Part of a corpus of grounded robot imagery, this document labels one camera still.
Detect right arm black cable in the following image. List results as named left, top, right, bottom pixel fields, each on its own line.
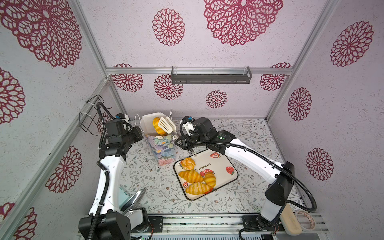
left=179, top=119, right=318, bottom=240

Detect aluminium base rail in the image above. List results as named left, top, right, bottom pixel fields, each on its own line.
left=132, top=214, right=332, bottom=240

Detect striped oval bread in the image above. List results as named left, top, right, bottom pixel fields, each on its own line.
left=204, top=172, right=216, bottom=189

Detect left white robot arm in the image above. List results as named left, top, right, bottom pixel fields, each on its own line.
left=79, top=126, right=150, bottom=240

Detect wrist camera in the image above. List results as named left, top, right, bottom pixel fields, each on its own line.
left=180, top=116, right=218, bottom=142
left=115, top=113, right=130, bottom=123

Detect strawberry pattern tray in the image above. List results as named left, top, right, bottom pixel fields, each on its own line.
left=174, top=150, right=239, bottom=201

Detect small oval bread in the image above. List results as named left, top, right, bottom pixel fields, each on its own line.
left=153, top=117, right=167, bottom=136

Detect round bun bread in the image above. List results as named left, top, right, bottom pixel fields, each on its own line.
left=180, top=158, right=196, bottom=171

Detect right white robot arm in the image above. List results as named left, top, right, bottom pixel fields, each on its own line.
left=175, top=130, right=295, bottom=222

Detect teal sponge block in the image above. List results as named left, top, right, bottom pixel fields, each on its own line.
left=118, top=186, right=131, bottom=211

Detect floral paper bag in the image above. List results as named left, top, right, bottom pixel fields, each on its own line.
left=134, top=113, right=176, bottom=167

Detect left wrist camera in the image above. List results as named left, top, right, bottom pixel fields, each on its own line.
left=115, top=113, right=130, bottom=123

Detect tape roll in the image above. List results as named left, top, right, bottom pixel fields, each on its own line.
left=295, top=210, right=316, bottom=232

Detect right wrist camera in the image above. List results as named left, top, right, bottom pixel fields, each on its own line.
left=180, top=116, right=218, bottom=142

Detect black wire rack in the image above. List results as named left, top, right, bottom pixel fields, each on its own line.
left=78, top=95, right=105, bottom=136

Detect croissant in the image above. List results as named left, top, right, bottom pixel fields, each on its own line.
left=178, top=170, right=204, bottom=184
left=185, top=182, right=211, bottom=195

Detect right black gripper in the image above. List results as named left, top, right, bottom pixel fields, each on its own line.
left=174, top=132, right=211, bottom=150

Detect steel tongs with cream tips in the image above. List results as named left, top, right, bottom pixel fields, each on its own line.
left=158, top=117, right=179, bottom=140

